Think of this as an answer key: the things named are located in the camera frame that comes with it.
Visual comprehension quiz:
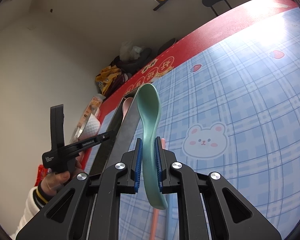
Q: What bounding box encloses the blue plaid placemat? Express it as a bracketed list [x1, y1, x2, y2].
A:
[154, 4, 300, 239]

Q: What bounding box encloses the black round bin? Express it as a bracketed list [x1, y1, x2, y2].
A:
[157, 38, 178, 56]

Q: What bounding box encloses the yellow and red clothes pile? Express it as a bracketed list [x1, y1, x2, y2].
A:
[95, 65, 132, 98]

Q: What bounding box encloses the blue chopstick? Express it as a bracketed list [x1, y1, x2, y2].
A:
[165, 193, 179, 240]

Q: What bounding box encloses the green spoon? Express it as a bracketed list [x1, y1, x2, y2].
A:
[136, 83, 161, 202]

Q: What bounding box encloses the white textured bowl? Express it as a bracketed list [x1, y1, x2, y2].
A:
[78, 114, 101, 140]

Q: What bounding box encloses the white plastic bag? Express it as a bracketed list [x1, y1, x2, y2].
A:
[119, 41, 143, 62]

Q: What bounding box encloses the person's left hand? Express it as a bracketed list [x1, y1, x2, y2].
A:
[41, 157, 83, 196]

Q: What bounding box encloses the white sleeve forearm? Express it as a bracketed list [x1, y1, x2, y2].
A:
[10, 183, 52, 239]

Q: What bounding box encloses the pink spoon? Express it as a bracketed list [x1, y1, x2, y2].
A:
[122, 97, 133, 120]

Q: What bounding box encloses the tissue pack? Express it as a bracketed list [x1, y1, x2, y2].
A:
[77, 94, 106, 127]

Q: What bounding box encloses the steel utensil tray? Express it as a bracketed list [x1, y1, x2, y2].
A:
[85, 88, 140, 175]

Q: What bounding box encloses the pink chopstick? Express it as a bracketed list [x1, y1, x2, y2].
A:
[146, 137, 167, 239]

